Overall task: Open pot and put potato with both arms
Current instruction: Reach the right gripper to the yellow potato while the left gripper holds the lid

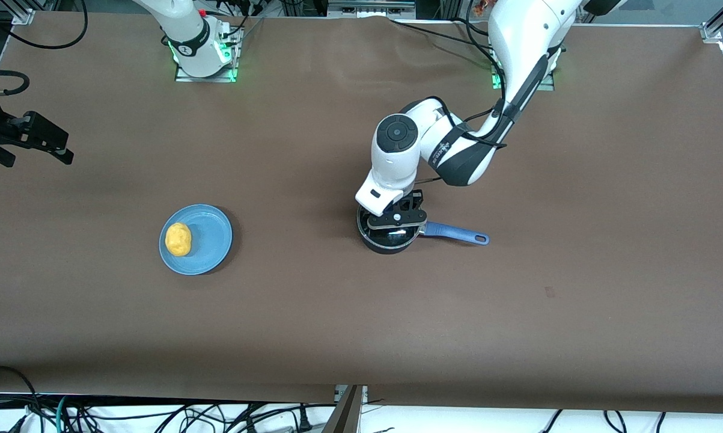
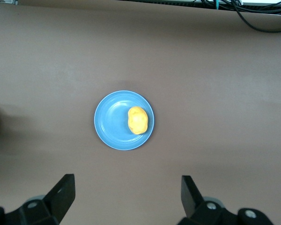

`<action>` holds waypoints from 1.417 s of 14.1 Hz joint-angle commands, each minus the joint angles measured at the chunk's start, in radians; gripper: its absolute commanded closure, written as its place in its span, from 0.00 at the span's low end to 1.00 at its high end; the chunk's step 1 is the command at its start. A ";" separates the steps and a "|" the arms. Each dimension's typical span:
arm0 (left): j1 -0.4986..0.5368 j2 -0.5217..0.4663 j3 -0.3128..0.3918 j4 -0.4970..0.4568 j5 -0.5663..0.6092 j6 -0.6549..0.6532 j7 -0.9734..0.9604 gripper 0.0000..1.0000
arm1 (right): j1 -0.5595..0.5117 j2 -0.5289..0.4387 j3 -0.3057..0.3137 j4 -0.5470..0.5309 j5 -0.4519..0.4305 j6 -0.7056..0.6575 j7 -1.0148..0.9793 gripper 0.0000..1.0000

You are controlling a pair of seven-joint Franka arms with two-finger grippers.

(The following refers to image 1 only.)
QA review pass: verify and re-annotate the grey metal rail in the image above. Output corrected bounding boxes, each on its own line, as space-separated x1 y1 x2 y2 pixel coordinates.
328 0 417 17

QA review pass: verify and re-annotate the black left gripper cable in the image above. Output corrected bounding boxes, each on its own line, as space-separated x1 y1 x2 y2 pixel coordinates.
414 36 513 182

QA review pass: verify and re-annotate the blue round plate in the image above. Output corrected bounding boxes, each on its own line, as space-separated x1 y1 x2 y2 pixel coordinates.
159 204 233 276

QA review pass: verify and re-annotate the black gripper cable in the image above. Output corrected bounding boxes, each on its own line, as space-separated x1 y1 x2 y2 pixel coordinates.
0 70 30 96
414 36 513 182

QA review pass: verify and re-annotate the black looping cable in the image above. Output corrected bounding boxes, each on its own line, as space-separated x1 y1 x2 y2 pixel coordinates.
0 0 89 50

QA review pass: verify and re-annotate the yellow potato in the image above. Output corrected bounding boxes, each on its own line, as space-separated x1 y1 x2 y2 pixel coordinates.
165 223 193 257

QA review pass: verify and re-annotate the black cable at arm base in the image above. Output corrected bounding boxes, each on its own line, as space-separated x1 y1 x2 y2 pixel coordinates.
216 0 266 46

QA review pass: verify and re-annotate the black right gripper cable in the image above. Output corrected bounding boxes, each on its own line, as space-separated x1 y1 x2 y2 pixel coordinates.
0 70 30 96

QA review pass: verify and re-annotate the black cable across table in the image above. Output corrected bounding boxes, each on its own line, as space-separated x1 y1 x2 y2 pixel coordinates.
390 17 498 51

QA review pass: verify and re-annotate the black floor cable loop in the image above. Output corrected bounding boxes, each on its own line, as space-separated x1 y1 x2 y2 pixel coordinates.
0 365 44 433

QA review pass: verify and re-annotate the teal cable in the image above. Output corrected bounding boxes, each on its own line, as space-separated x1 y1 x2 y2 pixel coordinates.
56 395 75 433

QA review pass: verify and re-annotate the black pot with blue handle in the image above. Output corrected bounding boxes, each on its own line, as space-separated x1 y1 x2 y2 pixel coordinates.
356 204 490 255

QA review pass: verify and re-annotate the grey metal post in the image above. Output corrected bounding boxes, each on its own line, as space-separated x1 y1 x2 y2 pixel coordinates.
322 385 367 433

